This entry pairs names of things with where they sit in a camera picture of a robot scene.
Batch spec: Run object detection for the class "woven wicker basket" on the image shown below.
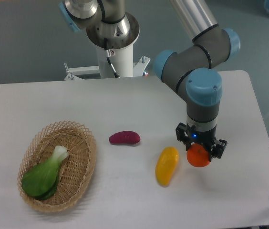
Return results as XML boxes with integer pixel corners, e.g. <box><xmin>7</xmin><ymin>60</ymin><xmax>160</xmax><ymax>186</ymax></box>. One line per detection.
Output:
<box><xmin>18</xmin><ymin>121</ymin><xmax>97</xmax><ymax>212</ymax></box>

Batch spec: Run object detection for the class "yellow mango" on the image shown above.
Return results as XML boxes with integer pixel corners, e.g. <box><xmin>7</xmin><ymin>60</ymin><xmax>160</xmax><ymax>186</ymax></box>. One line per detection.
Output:
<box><xmin>155</xmin><ymin>146</ymin><xmax>179</xmax><ymax>187</ymax></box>

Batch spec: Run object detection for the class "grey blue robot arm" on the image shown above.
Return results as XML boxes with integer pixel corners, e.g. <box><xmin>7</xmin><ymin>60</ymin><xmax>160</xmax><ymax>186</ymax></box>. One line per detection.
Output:
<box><xmin>59</xmin><ymin>0</ymin><xmax>240</xmax><ymax>160</ymax></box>

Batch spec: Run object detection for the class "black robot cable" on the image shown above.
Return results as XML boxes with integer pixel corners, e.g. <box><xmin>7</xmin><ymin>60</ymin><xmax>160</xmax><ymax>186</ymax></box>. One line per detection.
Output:
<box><xmin>103</xmin><ymin>37</ymin><xmax>120</xmax><ymax>78</ymax></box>

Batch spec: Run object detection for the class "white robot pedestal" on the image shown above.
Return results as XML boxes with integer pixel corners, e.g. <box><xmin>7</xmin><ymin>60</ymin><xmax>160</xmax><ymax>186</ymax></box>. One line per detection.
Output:
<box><xmin>86</xmin><ymin>12</ymin><xmax>140</xmax><ymax>78</ymax></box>

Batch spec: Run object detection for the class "orange fruit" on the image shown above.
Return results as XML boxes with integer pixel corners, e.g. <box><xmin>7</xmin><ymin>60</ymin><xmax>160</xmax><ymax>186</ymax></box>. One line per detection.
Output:
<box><xmin>186</xmin><ymin>143</ymin><xmax>210</xmax><ymax>167</ymax></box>

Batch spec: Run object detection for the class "purple sweet potato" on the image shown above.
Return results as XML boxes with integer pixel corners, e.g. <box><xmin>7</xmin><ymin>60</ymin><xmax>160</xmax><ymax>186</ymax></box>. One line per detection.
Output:
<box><xmin>109</xmin><ymin>131</ymin><xmax>141</xmax><ymax>145</ymax></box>

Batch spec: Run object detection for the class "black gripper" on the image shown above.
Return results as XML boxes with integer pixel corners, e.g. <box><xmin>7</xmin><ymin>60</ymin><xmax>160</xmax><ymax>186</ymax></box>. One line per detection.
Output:
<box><xmin>176</xmin><ymin>123</ymin><xmax>228</xmax><ymax>162</ymax></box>

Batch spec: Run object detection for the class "green bok choy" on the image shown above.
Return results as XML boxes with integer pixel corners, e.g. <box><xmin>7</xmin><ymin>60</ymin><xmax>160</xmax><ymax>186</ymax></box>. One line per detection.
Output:
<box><xmin>21</xmin><ymin>146</ymin><xmax>69</xmax><ymax>200</ymax></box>

